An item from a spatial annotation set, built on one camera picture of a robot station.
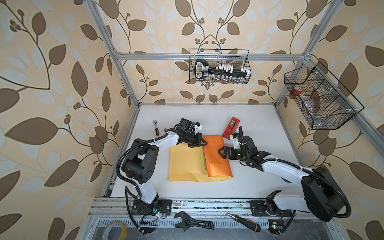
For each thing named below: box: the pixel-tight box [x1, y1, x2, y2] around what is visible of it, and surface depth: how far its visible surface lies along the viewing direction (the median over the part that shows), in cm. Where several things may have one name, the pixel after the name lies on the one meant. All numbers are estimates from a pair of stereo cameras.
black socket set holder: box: [194, 59, 250, 79], surface depth 84 cm
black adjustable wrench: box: [173, 211, 215, 233], surface depth 72 cm
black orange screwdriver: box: [227, 212, 261, 233], surface depth 70 cm
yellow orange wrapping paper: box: [169, 135, 233, 183], surface depth 88 cm
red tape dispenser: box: [222, 117, 241, 140], surface depth 103 cm
